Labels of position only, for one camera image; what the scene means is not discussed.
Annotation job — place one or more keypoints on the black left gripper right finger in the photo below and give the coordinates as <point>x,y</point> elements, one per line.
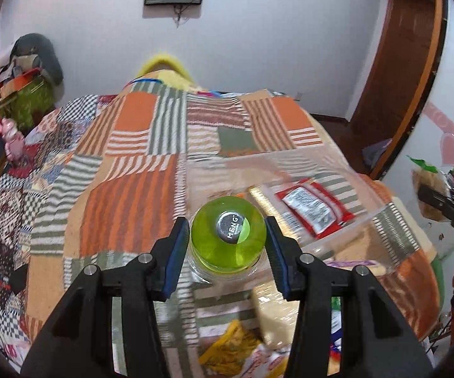
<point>376,339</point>

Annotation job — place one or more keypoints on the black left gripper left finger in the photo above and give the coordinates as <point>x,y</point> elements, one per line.
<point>76,340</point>

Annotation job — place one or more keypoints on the pale cake block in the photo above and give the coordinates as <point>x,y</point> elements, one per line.
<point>277,317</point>

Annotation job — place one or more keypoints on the green lid clear jar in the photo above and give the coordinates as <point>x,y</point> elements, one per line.
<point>227,240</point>

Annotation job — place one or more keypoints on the clear plastic storage box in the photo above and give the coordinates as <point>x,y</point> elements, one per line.
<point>379,233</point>

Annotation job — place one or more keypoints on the red white snack packet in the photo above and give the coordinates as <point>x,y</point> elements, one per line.
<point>321,213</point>

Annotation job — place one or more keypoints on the brown wooden door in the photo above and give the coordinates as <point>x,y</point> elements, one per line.
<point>399,73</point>

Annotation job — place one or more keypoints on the yellow noodle snack bag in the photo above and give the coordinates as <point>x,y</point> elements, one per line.
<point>227,355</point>

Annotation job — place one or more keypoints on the patchwork striped bed quilt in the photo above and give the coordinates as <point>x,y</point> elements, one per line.
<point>106,184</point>

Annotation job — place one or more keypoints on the pink plush toy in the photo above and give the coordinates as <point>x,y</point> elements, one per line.
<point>13,139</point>

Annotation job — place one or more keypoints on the green bag clutter pile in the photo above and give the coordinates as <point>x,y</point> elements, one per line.
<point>30,74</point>

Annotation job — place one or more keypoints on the yellow pillow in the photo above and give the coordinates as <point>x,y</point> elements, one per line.
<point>168,70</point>

